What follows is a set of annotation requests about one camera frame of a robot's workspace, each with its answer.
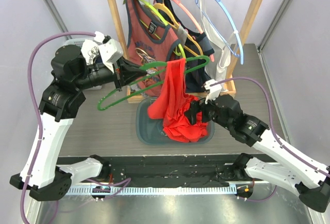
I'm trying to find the navy tank top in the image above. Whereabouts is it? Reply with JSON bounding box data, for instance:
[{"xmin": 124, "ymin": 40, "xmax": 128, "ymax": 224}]
[{"xmin": 154, "ymin": 0, "xmax": 215, "ymax": 93}]

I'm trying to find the green plastic hanger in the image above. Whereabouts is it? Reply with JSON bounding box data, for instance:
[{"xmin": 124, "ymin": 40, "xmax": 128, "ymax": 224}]
[{"xmin": 97, "ymin": 55, "xmax": 210, "ymax": 111}]

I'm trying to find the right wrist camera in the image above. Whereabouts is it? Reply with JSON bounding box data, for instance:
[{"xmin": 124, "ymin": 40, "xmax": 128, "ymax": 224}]
[{"xmin": 203, "ymin": 79, "xmax": 222, "ymax": 104}]

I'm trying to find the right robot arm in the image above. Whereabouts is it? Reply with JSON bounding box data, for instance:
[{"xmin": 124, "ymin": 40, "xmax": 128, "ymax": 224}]
[{"xmin": 178, "ymin": 79, "xmax": 329, "ymax": 213}]

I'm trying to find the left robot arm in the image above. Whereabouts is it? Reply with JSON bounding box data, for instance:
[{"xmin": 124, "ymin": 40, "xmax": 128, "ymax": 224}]
[{"xmin": 10, "ymin": 45, "xmax": 146, "ymax": 202}]

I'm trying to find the white plastic basket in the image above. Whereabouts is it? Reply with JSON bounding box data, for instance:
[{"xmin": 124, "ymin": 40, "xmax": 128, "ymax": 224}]
[{"xmin": 63, "ymin": 38, "xmax": 86, "ymax": 47}]

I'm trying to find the red tank top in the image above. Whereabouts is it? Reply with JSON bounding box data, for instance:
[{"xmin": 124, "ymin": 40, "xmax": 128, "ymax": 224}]
[{"xmin": 147, "ymin": 58, "xmax": 208, "ymax": 143}]

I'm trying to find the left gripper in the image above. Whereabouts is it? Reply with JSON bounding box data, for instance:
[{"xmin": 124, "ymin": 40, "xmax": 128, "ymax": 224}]
[{"xmin": 74, "ymin": 56, "xmax": 147, "ymax": 91}]

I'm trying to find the pink hanger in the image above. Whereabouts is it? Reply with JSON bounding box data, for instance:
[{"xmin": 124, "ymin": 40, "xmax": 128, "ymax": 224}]
[{"xmin": 159, "ymin": 0, "xmax": 216, "ymax": 62}]

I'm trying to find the teal plastic tub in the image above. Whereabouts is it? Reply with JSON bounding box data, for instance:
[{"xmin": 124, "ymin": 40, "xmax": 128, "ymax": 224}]
[{"xmin": 136, "ymin": 97, "xmax": 215, "ymax": 146}]

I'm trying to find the lime green hanger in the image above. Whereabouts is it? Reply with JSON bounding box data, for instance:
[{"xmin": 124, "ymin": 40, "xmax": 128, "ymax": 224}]
[{"xmin": 123, "ymin": 0, "xmax": 188, "ymax": 59}]

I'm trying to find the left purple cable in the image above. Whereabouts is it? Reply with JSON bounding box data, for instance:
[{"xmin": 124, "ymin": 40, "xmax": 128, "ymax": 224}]
[{"xmin": 20, "ymin": 31, "xmax": 104, "ymax": 224}]

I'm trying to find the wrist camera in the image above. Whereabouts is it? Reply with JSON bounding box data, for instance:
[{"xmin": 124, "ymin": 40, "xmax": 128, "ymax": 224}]
[
  {"xmin": 203, "ymin": 79, "xmax": 222, "ymax": 104},
  {"xmin": 98, "ymin": 36, "xmax": 124, "ymax": 66}
]

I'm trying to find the maroon graphic tank top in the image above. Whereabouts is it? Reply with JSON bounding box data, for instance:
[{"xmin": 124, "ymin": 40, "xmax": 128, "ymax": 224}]
[{"xmin": 124, "ymin": 0, "xmax": 183, "ymax": 98}]

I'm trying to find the light blue hanger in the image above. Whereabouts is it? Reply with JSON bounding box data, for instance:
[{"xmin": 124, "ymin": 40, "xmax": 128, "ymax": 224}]
[{"xmin": 194, "ymin": 0, "xmax": 244, "ymax": 64}]

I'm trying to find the yellow hanger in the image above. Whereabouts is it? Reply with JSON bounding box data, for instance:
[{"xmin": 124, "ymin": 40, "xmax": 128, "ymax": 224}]
[{"xmin": 145, "ymin": 3, "xmax": 204, "ymax": 56}]

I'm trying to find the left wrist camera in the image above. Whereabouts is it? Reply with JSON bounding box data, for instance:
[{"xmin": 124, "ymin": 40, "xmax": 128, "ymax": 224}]
[{"xmin": 98, "ymin": 36, "xmax": 124, "ymax": 66}]

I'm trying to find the grey tank top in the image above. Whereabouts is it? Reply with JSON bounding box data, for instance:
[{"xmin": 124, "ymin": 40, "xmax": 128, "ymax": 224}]
[{"xmin": 175, "ymin": 25, "xmax": 188, "ymax": 47}]

